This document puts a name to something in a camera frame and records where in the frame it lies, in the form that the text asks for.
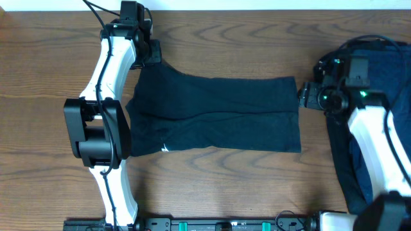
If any dark teal t-shirt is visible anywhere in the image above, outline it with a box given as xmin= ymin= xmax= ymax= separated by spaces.
xmin=127 ymin=64 xmax=301 ymax=157

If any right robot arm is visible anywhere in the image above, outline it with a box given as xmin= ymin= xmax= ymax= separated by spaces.
xmin=299 ymin=82 xmax=410 ymax=230

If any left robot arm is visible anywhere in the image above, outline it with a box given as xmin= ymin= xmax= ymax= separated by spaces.
xmin=64 ymin=19 xmax=161 ymax=230

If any black garment in pile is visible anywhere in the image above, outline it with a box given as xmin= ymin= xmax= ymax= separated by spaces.
xmin=313 ymin=38 xmax=408 ymax=216

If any blue garment in pile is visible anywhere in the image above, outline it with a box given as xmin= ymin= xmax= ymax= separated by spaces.
xmin=349 ymin=44 xmax=410 ymax=203

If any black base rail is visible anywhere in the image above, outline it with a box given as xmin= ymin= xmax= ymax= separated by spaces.
xmin=62 ymin=210 xmax=321 ymax=231

